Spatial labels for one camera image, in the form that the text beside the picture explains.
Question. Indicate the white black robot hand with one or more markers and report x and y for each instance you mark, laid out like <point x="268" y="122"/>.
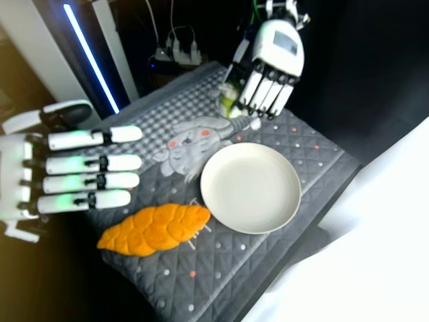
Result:
<point x="281" y="60"/>
<point x="67" y="164"/>

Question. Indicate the white power strip with plugs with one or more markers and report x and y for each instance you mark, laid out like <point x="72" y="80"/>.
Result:
<point x="181" y="57"/>

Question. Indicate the round white plate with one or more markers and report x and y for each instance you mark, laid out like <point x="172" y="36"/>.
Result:
<point x="251" y="188"/>

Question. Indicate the white black tower, blue light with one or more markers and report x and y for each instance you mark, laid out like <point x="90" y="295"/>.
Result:
<point x="88" y="57"/>

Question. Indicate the green white toy cake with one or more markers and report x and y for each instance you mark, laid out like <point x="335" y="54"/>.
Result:
<point x="228" y="100"/>

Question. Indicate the orange braided bread toy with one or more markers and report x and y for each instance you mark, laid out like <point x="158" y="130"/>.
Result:
<point x="154" y="229"/>

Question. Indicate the grey quilt with bear print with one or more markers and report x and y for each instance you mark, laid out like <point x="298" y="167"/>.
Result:
<point x="201" y="285"/>

